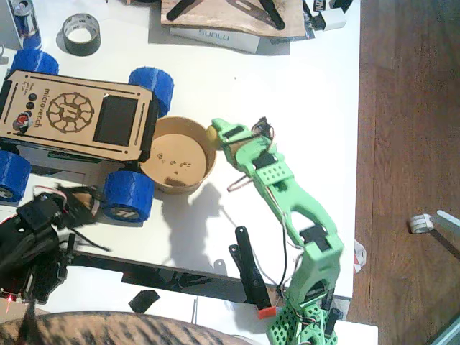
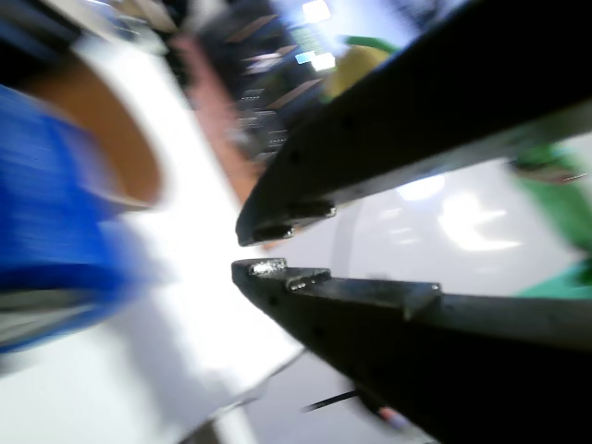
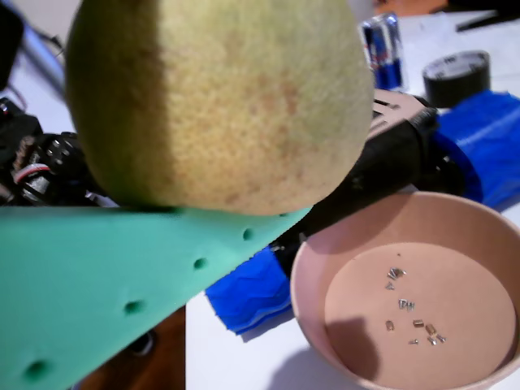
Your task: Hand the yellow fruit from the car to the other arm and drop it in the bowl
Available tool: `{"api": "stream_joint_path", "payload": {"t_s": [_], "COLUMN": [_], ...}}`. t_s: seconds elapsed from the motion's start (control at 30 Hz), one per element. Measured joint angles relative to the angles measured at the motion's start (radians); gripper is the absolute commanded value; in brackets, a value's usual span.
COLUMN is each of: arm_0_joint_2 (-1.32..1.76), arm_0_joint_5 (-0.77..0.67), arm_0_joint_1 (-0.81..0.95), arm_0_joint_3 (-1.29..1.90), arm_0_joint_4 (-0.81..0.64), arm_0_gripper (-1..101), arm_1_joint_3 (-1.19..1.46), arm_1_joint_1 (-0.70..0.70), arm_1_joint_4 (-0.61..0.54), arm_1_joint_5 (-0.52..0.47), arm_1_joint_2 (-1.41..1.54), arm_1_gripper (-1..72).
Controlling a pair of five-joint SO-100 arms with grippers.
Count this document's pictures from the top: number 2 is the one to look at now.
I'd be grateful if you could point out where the yellow ball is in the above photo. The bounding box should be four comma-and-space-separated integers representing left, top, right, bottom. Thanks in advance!
323, 44, 394, 105

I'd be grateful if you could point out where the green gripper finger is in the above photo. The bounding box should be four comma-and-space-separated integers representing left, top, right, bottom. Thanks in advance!
345, 35, 400, 53

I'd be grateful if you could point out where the black cable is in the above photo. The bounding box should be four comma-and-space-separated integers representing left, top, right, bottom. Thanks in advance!
300, 390, 360, 413

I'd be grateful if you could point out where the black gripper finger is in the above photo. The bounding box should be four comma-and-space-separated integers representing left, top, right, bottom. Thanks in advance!
235, 0, 592, 249
230, 257, 592, 444

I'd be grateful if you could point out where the brown paper bowl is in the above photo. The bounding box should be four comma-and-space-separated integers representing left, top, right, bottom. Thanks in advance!
27, 59, 167, 212

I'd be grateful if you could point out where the blue rover wheel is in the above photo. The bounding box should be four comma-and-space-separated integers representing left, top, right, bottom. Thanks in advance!
0, 85, 154, 355

